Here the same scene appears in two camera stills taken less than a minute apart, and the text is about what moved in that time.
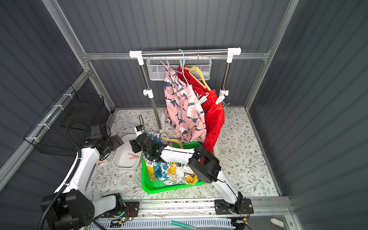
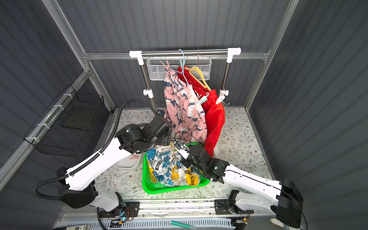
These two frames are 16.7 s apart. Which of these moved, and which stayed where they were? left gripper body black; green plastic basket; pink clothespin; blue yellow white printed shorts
Moved: left gripper body black
Stayed: blue yellow white printed shorts; green plastic basket; pink clothespin
